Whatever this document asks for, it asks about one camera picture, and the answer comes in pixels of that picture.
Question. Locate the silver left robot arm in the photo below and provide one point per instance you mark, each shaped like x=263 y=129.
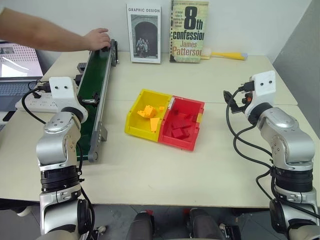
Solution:
x=57 y=140

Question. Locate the green conveyor belt unit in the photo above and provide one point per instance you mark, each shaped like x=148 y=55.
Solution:
x=98 y=75

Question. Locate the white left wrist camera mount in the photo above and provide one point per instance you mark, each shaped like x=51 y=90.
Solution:
x=62 y=87

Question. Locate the yellow wedge toy brick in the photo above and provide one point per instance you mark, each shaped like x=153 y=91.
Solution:
x=154 y=124

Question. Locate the person's bare forearm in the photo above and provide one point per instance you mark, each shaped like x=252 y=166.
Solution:
x=37 y=32

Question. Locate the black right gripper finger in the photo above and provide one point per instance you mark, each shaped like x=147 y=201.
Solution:
x=228 y=96
x=233 y=108

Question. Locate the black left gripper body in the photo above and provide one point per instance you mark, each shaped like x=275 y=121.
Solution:
x=79 y=80

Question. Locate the red plastic bin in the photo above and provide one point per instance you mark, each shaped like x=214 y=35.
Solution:
x=170 y=142

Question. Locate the flat yellow toy brick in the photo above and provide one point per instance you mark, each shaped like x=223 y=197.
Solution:
x=141 y=113

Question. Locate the yellow plastic bin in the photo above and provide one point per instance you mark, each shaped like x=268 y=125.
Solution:
x=135 y=125

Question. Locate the large red toy brick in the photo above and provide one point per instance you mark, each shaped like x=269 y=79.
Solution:
x=178 y=132

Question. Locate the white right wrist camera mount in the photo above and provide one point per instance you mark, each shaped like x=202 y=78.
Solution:
x=265 y=85

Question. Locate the grey laptop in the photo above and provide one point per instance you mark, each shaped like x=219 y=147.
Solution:
x=17 y=75

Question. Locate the dark rounded shape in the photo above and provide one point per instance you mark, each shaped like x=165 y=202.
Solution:
x=140 y=226
x=205 y=225

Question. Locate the person's bare hand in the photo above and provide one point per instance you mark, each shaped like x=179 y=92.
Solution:
x=96 y=40

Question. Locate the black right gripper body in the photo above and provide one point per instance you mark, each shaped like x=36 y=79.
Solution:
x=246 y=95

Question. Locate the Graphic Design book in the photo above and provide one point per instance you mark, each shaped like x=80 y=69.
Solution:
x=143 y=32

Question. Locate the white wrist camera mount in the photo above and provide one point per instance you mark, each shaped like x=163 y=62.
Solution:
x=265 y=85
x=62 y=87

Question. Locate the grey wall power outlet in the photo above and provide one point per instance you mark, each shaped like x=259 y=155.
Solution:
x=81 y=67

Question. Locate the yellow brush with white head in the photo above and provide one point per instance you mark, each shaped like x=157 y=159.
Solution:
x=225 y=55

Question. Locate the black flat device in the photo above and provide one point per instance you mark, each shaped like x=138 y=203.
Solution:
x=8 y=116

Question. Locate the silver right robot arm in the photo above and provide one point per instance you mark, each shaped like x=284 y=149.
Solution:
x=287 y=140

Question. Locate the white power strip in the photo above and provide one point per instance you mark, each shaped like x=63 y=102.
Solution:
x=37 y=102

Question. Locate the large yellow toy brick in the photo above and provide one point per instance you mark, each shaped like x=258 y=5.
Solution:
x=150 y=110

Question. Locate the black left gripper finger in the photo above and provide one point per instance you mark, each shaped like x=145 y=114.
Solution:
x=96 y=99

